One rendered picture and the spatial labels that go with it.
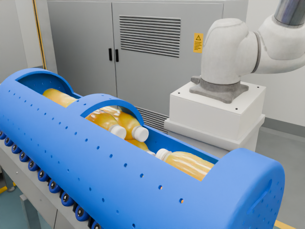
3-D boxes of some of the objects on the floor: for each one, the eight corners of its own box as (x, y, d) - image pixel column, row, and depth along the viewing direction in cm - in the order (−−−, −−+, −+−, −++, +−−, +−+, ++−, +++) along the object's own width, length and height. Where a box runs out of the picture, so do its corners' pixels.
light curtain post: (73, 202, 206) (33, -53, 137) (77, 206, 202) (38, -54, 133) (66, 206, 202) (22, -54, 133) (70, 211, 198) (26, -55, 129)
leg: (13, 186, 224) (-5, 119, 199) (15, 189, 220) (-3, 121, 195) (6, 189, 220) (-14, 121, 195) (8, 193, 217) (-11, 124, 191)
